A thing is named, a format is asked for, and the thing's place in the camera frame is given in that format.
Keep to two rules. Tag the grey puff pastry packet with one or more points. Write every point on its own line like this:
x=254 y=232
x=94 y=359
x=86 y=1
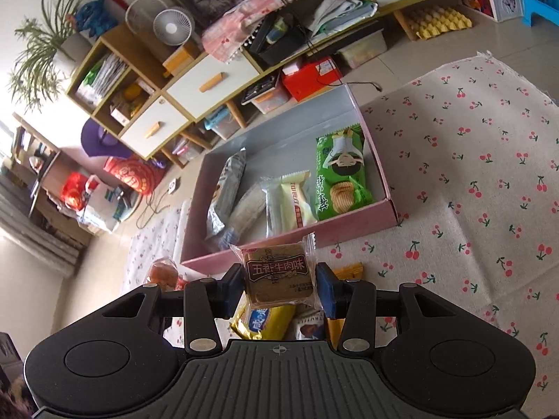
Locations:
x=225 y=193

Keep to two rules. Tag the clear storage box black lid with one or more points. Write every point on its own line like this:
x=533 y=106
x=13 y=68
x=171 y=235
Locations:
x=267 y=94

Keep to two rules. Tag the white cartoon snack packet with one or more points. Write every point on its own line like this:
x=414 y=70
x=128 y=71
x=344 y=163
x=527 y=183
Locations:
x=310 y=325

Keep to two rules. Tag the red candy snack packet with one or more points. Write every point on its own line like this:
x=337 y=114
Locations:
x=164 y=273

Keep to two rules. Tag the cherry print cloth mat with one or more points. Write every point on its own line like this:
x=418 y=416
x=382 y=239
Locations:
x=463 y=168

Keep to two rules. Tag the yellow biscuit packet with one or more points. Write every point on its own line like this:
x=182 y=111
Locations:
x=261 y=323

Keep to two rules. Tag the purple hat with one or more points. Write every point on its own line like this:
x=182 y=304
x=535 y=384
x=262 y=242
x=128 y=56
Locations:
x=97 y=142

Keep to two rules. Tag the pink cherry cloth cover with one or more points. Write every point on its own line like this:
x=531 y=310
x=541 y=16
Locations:
x=226 y=36

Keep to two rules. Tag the yellow egg tray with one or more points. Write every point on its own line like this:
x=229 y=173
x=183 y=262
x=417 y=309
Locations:
x=428 y=23

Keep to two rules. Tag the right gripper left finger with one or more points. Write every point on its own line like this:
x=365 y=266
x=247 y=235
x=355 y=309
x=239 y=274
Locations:
x=199 y=304

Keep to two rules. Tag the clear sandwich bread packet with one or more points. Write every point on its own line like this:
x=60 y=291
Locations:
x=286 y=206

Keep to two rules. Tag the red box under cabinet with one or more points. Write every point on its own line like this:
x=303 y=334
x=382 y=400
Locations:
x=311 y=78

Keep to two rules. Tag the wooden bookshelf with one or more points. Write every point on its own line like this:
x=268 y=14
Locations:
x=38 y=170

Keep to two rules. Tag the green chips packet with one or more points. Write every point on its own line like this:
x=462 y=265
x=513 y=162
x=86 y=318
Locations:
x=341 y=185

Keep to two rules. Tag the small white fan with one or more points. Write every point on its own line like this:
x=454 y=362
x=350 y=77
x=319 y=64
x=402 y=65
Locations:
x=173 y=26

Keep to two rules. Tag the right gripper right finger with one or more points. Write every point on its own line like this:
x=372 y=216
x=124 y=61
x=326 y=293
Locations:
x=359 y=303

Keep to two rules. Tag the clear storage box blue lid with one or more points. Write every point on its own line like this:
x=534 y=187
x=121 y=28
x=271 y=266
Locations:
x=222 y=123

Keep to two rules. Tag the red printed gift bag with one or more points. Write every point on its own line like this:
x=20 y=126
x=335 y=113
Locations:
x=142 y=176

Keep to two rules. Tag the potted green plant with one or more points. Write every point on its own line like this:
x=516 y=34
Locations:
x=35 y=78

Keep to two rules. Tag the clear white cake packet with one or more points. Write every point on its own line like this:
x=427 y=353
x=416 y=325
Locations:
x=243 y=216

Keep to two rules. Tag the wooden tv cabinet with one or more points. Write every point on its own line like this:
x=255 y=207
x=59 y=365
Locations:
x=145 y=86

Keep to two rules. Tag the white paper shopping bag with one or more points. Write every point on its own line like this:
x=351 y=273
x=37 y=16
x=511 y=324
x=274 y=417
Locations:
x=107 y=207

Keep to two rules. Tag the brown beef cake packet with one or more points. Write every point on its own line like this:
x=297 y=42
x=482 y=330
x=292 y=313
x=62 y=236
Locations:
x=280 y=275

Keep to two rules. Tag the black bin on shelf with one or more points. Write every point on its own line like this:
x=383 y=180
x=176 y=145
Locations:
x=278 y=37

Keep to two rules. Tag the white power adapter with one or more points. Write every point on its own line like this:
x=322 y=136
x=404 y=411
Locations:
x=173 y=185

